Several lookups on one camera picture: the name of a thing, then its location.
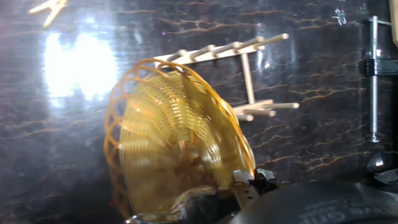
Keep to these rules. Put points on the woven yellow wicker basket dish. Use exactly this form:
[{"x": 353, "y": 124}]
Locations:
[{"x": 174, "y": 133}]

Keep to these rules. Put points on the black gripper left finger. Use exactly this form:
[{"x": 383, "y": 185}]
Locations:
[{"x": 245, "y": 189}]

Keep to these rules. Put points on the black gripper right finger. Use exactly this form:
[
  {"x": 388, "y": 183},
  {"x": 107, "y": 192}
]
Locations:
[{"x": 265, "y": 180}]

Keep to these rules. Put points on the wooden peg dish rack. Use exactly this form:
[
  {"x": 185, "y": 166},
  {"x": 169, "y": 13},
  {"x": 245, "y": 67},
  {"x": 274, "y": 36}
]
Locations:
[{"x": 217, "y": 53}]

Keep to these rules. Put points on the black clamp with metal screw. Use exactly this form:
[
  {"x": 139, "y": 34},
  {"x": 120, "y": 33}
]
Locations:
[{"x": 374, "y": 93}]

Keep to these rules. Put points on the yellow letter A piece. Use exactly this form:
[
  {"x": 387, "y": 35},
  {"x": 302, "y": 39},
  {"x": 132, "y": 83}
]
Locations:
[{"x": 51, "y": 9}]

